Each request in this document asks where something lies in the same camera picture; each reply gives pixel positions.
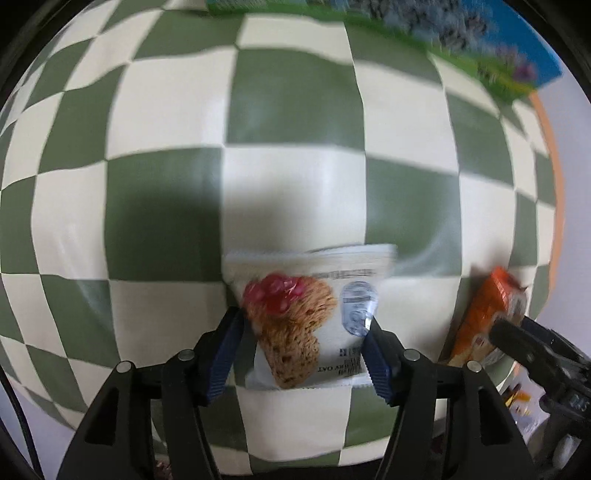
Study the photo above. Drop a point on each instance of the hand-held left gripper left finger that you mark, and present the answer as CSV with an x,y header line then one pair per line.
x,y
226,355

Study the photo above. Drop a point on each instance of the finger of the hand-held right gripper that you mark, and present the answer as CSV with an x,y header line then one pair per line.
x,y
561,344
521,348

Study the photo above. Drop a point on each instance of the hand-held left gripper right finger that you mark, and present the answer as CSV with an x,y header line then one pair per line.
x,y
376,364

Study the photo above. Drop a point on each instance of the orange snack packet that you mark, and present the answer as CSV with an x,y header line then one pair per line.
x,y
489,309

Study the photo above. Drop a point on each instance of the white cookie packet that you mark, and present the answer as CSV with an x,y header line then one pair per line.
x,y
323,300

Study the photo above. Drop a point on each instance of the blue green printed cardboard box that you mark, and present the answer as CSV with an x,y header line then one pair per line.
x,y
415,32

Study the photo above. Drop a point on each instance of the green white checkered mat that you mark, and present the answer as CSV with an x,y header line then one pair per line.
x,y
286,184

